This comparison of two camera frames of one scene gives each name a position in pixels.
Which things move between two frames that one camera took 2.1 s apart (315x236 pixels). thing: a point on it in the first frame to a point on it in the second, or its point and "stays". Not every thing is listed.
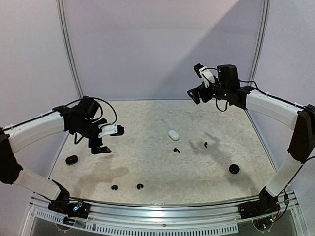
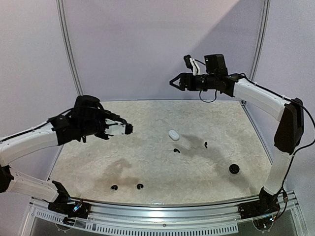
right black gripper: (201, 91) to (183, 82)
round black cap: (234, 168) stays
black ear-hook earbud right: (139, 186) stays
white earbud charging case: (173, 134) stays
